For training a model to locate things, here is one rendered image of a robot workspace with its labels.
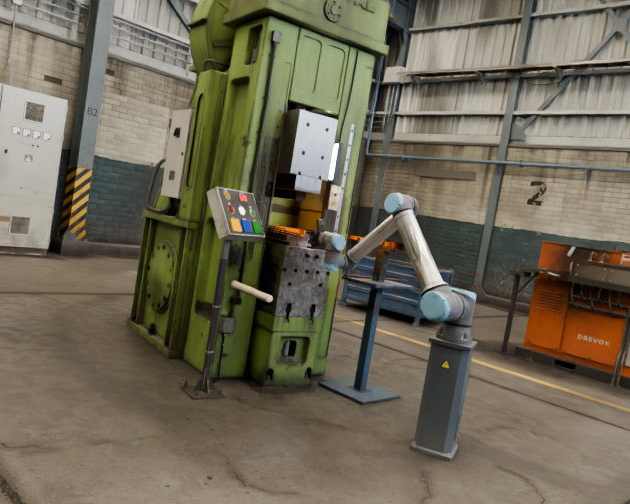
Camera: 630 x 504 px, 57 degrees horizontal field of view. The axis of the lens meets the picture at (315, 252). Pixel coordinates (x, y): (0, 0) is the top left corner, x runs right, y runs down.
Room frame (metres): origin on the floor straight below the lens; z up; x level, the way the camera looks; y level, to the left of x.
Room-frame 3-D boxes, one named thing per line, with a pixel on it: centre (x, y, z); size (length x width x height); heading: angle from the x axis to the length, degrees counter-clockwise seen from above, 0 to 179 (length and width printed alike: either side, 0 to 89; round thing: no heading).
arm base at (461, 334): (3.07, -0.80, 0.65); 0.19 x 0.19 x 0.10
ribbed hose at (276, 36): (3.67, 0.44, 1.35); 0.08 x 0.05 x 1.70; 126
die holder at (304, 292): (3.97, 0.19, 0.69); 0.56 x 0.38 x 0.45; 36
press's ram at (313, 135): (3.95, 0.20, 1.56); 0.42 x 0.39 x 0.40; 36
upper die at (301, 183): (3.93, 0.23, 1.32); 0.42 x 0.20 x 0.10; 36
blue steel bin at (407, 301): (7.66, -1.13, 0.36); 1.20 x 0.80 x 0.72; 52
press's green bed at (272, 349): (3.97, 0.19, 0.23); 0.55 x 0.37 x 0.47; 36
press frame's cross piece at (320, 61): (4.08, 0.28, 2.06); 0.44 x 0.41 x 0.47; 36
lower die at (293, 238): (3.93, 0.23, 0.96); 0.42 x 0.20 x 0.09; 36
